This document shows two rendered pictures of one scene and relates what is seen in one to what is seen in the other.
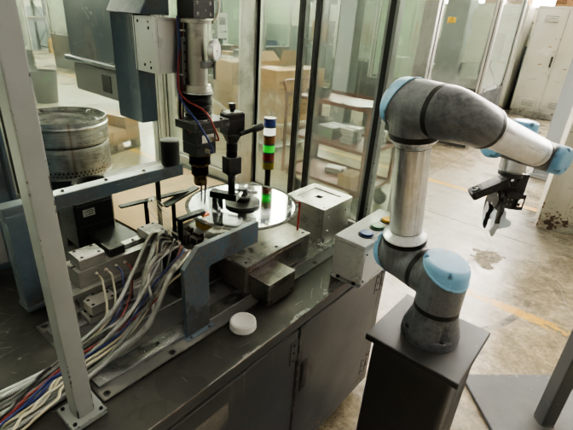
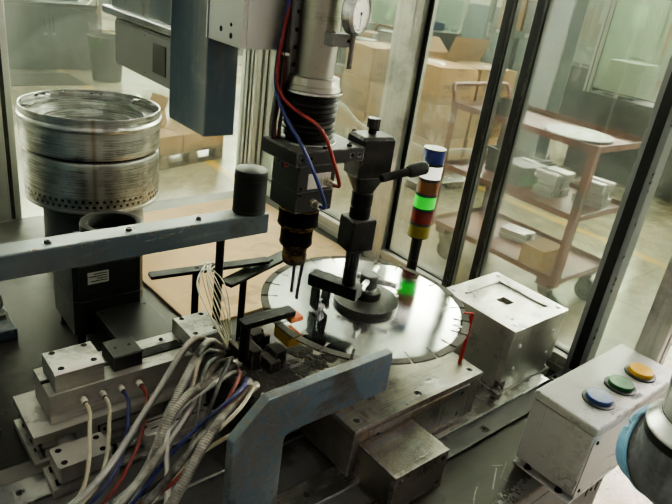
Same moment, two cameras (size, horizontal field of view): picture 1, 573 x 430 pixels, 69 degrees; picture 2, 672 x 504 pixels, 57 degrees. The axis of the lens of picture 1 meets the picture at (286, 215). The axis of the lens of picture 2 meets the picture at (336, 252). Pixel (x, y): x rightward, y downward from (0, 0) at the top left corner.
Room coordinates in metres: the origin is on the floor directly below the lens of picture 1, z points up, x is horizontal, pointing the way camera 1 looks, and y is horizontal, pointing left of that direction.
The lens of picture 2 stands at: (0.29, 0.06, 1.45)
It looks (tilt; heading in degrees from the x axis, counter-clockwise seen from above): 24 degrees down; 9
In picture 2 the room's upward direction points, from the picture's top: 8 degrees clockwise
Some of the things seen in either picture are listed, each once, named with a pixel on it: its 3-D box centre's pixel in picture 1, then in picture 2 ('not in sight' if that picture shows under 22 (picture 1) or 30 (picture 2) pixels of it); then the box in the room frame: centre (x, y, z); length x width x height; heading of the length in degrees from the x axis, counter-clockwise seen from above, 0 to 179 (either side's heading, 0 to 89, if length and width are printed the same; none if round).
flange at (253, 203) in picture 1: (242, 200); (366, 295); (1.21, 0.14, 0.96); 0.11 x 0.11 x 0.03
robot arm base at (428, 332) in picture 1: (433, 317); not in sight; (0.90, -0.41, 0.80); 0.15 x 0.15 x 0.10
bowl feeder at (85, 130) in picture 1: (70, 160); (93, 179); (1.54, 0.86, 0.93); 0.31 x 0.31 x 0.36
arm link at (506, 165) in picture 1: (512, 164); not in sight; (1.24, -0.67, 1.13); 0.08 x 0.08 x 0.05
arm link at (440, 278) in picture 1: (441, 280); not in sight; (0.90, -0.40, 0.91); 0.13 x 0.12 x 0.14; 33
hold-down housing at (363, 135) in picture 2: (232, 140); (363, 186); (1.13, 0.16, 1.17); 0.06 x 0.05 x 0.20; 133
